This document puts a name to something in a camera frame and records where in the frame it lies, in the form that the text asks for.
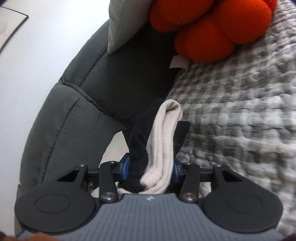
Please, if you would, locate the grey checkered sofa blanket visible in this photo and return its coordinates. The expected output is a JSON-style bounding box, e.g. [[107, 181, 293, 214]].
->
[[168, 1, 295, 235]]

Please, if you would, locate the beige and black fleece garment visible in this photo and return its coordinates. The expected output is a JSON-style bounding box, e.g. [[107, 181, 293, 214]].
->
[[90, 97, 216, 199]]

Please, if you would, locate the white pillow with text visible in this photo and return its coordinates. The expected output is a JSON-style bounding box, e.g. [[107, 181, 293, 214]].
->
[[107, 0, 152, 54]]

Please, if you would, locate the dark grey sofa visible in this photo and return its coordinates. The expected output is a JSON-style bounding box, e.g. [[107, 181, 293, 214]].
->
[[14, 18, 186, 237]]

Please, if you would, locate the orange flower-shaped cushion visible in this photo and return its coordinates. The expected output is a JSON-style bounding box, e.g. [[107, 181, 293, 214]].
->
[[149, 0, 278, 64]]

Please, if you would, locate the framed wall picture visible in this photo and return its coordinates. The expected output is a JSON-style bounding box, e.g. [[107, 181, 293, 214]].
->
[[0, 6, 29, 52]]

